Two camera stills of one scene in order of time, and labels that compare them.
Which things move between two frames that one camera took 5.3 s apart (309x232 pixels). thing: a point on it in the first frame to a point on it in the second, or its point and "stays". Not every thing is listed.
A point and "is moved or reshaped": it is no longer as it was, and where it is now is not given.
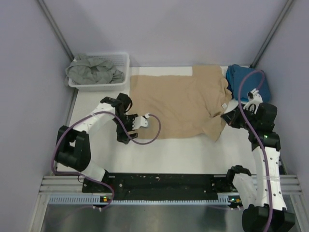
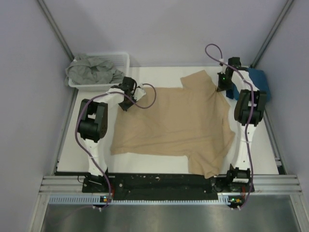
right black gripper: (231, 117) to (220, 87)
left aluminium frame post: (57, 29) stays
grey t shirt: (85, 70) stays
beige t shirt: (188, 106) is moved or reshaped
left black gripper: (121, 136) to (125, 107)
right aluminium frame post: (255, 62) stays
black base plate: (161, 185) stays
